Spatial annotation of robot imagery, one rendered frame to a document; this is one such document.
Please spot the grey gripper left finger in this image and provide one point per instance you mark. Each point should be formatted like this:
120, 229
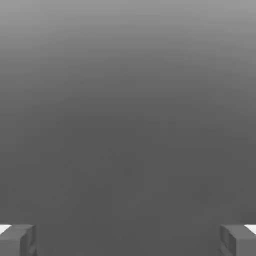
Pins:
16, 241

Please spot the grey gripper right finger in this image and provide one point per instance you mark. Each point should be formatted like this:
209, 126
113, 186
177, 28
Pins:
240, 241

